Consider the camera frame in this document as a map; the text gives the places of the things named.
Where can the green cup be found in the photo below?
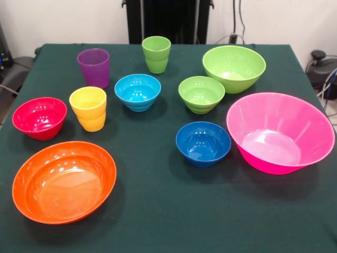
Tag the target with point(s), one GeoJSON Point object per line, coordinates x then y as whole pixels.
{"type": "Point", "coordinates": [156, 63]}

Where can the dark blue bowl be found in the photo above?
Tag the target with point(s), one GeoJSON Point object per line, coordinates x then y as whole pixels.
{"type": "Point", "coordinates": [202, 145]}

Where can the small green bowl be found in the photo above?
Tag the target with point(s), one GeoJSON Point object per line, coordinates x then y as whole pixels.
{"type": "Point", "coordinates": [201, 95]}

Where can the light blue bowl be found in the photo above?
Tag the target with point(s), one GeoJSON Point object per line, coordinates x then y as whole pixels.
{"type": "Point", "coordinates": [137, 92]}

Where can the dark green tablecloth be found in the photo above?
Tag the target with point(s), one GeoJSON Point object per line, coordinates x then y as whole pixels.
{"type": "Point", "coordinates": [158, 189]}

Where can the yellow cup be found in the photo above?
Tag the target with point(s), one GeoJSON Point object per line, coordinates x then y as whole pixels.
{"type": "Point", "coordinates": [89, 120]}

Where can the large green bowl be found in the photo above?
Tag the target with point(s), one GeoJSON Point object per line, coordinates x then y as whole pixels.
{"type": "Point", "coordinates": [234, 68]}

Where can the purple cup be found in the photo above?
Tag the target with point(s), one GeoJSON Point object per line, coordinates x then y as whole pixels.
{"type": "Point", "coordinates": [94, 71]}

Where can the large pink bowl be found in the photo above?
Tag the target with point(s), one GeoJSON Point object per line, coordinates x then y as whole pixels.
{"type": "Point", "coordinates": [276, 131]}

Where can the large orange bowl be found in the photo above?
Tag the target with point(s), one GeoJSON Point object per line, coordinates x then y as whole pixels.
{"type": "Point", "coordinates": [63, 184]}

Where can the red bowl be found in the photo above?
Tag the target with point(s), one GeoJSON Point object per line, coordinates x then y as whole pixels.
{"type": "Point", "coordinates": [39, 118]}

